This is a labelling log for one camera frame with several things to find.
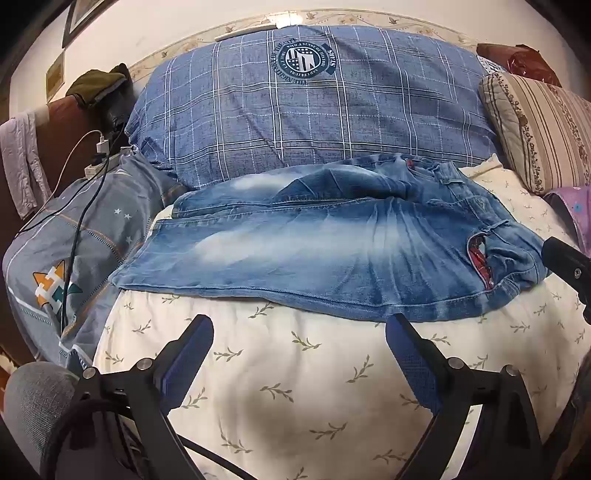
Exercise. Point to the white power strip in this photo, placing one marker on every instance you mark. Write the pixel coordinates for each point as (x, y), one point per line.
(99, 168)

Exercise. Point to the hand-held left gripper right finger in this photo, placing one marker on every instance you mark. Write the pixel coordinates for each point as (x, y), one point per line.
(415, 364)

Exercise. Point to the purple cloth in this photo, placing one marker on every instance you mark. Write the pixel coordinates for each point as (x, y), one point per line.
(577, 207)

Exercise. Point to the dark picture frame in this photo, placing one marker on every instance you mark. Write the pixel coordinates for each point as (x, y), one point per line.
(76, 21)

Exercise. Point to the small yellowish wall sign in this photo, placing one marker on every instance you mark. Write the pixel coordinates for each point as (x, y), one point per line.
(55, 71)

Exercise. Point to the white flat stick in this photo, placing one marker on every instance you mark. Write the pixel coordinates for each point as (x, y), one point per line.
(244, 32)

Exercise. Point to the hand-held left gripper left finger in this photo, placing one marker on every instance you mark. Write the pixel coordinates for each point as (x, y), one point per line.
(184, 364)

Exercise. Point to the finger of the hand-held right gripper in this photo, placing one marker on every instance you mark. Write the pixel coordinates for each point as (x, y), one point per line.
(570, 267)

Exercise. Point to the blue denim pants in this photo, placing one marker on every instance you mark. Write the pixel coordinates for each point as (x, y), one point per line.
(323, 249)

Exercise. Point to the olive green cloth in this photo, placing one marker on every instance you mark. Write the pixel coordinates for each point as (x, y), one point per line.
(97, 83)

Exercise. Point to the black bag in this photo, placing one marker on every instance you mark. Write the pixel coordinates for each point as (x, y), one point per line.
(117, 110)

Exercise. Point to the dark red pillow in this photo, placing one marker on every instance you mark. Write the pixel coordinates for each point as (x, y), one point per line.
(526, 60)

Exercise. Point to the cream leaf-print blanket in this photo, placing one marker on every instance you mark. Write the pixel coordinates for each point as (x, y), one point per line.
(300, 369)

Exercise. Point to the pale lavender cloth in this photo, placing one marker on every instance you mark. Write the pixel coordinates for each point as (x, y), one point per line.
(18, 152)

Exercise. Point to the blue plaid quilt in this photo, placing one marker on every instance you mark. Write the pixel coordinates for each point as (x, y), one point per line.
(277, 120)

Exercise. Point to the white charger plug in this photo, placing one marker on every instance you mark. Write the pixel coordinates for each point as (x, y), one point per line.
(102, 145)

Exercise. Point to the person's grey trouser leg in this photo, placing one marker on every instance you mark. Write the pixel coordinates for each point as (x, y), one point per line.
(32, 406)

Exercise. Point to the striped floral pillow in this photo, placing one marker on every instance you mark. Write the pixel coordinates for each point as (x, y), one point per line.
(545, 129)

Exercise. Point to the grey star-print quilt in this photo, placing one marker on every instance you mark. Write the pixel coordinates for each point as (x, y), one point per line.
(92, 221)

